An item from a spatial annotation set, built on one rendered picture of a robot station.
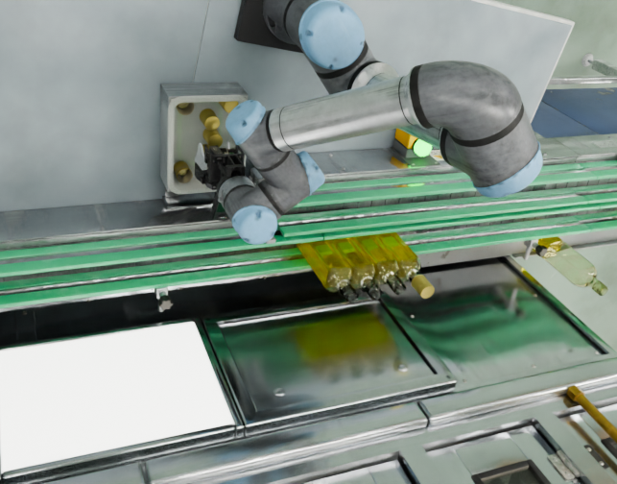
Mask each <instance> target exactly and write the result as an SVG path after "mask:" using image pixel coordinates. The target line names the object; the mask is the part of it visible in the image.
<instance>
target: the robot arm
mask: <svg viewBox="0 0 617 484"><path fill-rule="evenodd" d="M263 15H264V19H265V22H266V24H267V26H268V28H269V29H270V31H271V32H272V33H273V34H274V35H275V36H276V37H277V38H279V39H280V40H282V41H284V42H286V43H289V44H294V45H297V46H298V47H299V48H300V49H301V50H302V52H303V53H304V55H305V56H306V58H307V60H308V61H309V62H310V64H311V65H312V67H313V68H314V70H315V72H316V73H317V75H318V77H319V78H320V80H321V82H322V84H323V85H324V87H325V89H326V90H327V92H328V93H329V95H327V96H323V97H320V98H316V99H312V100H308V101H304V102H300V103H296V104H292V105H289V106H285V107H281V108H277V109H271V110H266V109H265V107H263V106H262V105H261V104H260V103H259V102H258V101H254V100H248V101H245V102H243V103H241V104H240V105H238V106H237V107H235V108H234V109H233V110H232V111H231V112H230V114H229V115H228V118H227V119H226V121H225V126H226V129H227V130H228V132H229V133H230V135H231V136H232V138H233V139H234V141H235V144H236V149H234V148H232V149H229V142H228V141H227V142H226V145H225V148H219V147H218V145H216V146H209V150H208V148H207V146H206V145H204V152H203V146H202V144H201V143H199V145H198V151H197V153H196V154H195V177H196V179H197V180H199V181H200V182H201V183H202V184H205V185H206V187H208V188H210V189H212V190H216V189H217V193H216V196H215V199H214V202H213V206H212V208H211V213H212V218H213V220H219V221H224V220H228V219H230V221H231V223H232V226H233V227H234V229H235V230H236V231H237V232H238V234H239V235H240V237H241V238H242V239H243V240H244V241H246V242H247V243H250V244H252V245H259V244H263V243H266V242H268V241H269V240H270V239H272V238H273V236H274V234H275V232H276V231H277V220H278V219H279V218H280V217H282V215H283V214H285V213H286V212H287V211H289V210H290V209H291V208H293V207H294V206H296V205H297V204H298V203H300V202H301V201H302V200H304V199H305V198H306V197H309V196H311V195H312V193H313V192H315V191H316V190H317V189H318V188H319V187H320V186H321V185H322V184H323V183H324V181H325V177H324V174H323V173H322V171H321V170H320V168H319V167H318V165H317V164H316V163H315V162H314V160H313V159H312V158H311V157H310V155H309V154H308V153H307V152H305V151H301V152H300V153H298V154H296V152H295V151H294V150H296V149H300V148H305V147H310V146H315V145H319V144H323V143H328V142H333V141H337V140H342V139H347V138H351V137H356V136H360V135H365V134H370V133H378V132H382V131H387V130H392V129H396V128H397V129H399V130H401V131H403V132H405V133H408V134H410V135H412V136H414V137H416V138H418V139H420V140H422V141H424V142H426V143H428V144H430V145H432V146H434V147H436V148H438V149H439V152H440V154H441V156H442V158H443V160H444V161H445V162H446V163H448V164H449V165H451V166H453V167H455V168H456V169H458V170H460V171H462V172H464V173H466V175H468V176H469V178H470V179H472V184H473V186H474V187H475V188H476V189H477V190H478V192H479V193H480V194H482V195H484V196H486V197H489V198H501V197H506V196H508V195H509V194H514V193H516V192H518V191H520V190H522V189H524V188H525V187H526V186H528V185H529V184H530V183H531V182H532V181H533V180H534V179H535V178H536V177H537V175H538V174H539V172H540V170H541V167H542V162H543V158H542V154H541V152H540V144H539V142H538V141H537V140H536V137H535V135H534V131H533V128H532V125H531V123H530V120H529V118H528V115H527V112H526V111H525V108H524V105H523V103H522V100H521V96H520V93H519V91H518V89H517V88H516V86H515V84H514V83H513V82H512V81H511V80H510V79H509V78H508V77H507V76H506V75H504V74H503V73H501V72H499V71H498V70H496V69H494V68H492V67H489V66H486V65H483V64H480V63H476V62H471V61H463V60H440V61H433V62H428V63H423V64H421V65H417V66H414V67H412V69H411V70H410V72H409V74H408V75H407V76H403V77H398V74H397V72H396V71H395V70H394V68H393V67H391V66H390V65H388V64H386V63H383V62H381V61H379V60H377V59H376V58H375V57H374V56H373V54H372V53H371V51H370V49H369V47H368V44H367V42H366V41H365V31H364V27H363V24H362V22H361V20H360V18H359V17H358V15H357V14H356V12H355V11H354V10H352V9H351V8H350V7H349V6H348V5H347V4H345V3H343V2H341V1H339V0H264V1H263ZM238 151H240V152H241V154H238ZM245 155H246V156H247V157H248V159H249V160H250V161H251V163H252V164H253V165H254V167H255V168H256V169H257V171H258V172H259V173H260V175H261V176H262V177H263V178H264V180H262V181H261V182H260V183H258V184H257V185H256V186H255V185H254V184H253V182H252V181H251V180H250V179H249V178H248V177H247V176H246V175H245V168H246V167H245V165H244V158H245Z"/></svg>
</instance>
